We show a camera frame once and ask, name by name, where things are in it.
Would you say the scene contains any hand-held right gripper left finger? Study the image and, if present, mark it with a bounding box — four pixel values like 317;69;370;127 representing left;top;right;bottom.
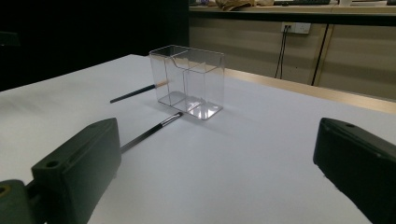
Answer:
31;117;122;224

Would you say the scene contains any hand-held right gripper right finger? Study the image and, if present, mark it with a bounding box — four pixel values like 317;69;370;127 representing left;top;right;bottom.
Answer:
312;117;396;224

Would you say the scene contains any silver ferrule makeup brush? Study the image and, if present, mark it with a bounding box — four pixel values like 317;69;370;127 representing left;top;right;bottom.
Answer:
120;111;184;154

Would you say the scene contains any gold ferrule makeup brush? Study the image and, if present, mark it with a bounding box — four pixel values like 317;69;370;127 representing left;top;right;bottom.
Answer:
109;79;170;105

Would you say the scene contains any clear acrylic organizer box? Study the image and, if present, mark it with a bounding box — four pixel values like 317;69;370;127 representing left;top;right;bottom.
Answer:
148;45;226;121

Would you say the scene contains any wooden table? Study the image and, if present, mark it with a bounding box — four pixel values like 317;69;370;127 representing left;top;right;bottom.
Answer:
223;68;396;115

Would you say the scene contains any white table sheet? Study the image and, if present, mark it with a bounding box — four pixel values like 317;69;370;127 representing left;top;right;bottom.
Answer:
0;54;396;224

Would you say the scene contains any black curtain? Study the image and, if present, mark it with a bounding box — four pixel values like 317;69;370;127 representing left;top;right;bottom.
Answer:
0;0;191;91

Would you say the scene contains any beige office desk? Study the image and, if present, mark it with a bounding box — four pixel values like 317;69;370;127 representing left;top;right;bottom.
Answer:
188;0;396;101

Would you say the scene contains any black wall cable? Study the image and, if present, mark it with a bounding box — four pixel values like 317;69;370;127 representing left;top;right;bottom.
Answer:
274;25;290;79

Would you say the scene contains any white wall socket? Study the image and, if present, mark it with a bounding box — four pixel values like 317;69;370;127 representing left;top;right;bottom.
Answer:
280;21;312;35

